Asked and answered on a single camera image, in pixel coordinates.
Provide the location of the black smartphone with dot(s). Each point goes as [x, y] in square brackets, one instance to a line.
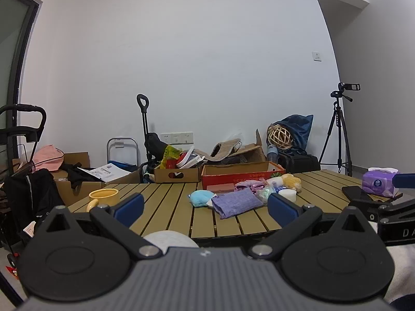
[355, 193]

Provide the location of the white printed paper sheet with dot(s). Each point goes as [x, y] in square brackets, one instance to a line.
[107, 173]

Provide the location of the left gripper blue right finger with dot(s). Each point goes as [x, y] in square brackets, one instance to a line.
[296, 223]

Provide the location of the red orange cardboard tray box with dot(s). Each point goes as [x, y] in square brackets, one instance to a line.
[234, 173]

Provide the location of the dark blue cloth bag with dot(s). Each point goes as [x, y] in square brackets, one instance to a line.
[299, 127]

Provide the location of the pink brick sponge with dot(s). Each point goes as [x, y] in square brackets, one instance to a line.
[221, 189]

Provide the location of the yellow ceramic mug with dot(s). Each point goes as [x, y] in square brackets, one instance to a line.
[105, 196]

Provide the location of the small brown cardboard box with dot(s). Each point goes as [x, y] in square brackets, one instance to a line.
[175, 175]

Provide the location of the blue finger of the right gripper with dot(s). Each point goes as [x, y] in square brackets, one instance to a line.
[404, 180]

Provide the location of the purple tissue pack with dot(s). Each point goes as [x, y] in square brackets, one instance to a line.
[378, 181]

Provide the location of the light blue plush toy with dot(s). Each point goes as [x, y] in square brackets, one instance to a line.
[201, 198]

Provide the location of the black camera tripod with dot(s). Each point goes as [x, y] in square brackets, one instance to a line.
[337, 122]

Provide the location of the clear plastic bag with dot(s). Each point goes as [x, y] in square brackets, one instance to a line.
[264, 194]

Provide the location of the black suitcase bag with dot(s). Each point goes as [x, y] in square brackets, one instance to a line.
[298, 163]

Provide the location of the purple knitted cloth pouch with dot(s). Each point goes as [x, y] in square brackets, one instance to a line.
[235, 203]

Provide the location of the metal folding stool frame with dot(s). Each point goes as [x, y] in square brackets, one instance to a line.
[123, 151]

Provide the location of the black trolley handle cart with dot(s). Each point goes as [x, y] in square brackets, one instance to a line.
[155, 148]

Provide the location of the blue tissue pack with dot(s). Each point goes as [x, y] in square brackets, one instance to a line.
[279, 188]

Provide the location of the woven rattan ball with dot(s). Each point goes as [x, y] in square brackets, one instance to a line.
[279, 136]

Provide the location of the white and yellow plush cat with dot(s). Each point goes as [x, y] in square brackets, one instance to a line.
[292, 182]

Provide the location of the blue cap water bottle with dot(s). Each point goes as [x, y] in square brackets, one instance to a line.
[272, 154]

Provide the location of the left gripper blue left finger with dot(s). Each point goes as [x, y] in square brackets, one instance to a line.
[114, 222]

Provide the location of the left brown cardboard box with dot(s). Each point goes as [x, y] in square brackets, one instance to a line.
[74, 184]

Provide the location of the white wall socket strip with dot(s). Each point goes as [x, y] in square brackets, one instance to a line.
[182, 138]

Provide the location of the yellow green snack bag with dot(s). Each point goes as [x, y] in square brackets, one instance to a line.
[170, 157]

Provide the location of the beige fuzzy mat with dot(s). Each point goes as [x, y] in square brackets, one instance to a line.
[221, 151]

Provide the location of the large brown cardboard box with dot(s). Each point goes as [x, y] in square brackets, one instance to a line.
[247, 153]

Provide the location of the lilac fluffy headband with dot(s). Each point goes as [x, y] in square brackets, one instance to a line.
[253, 185]

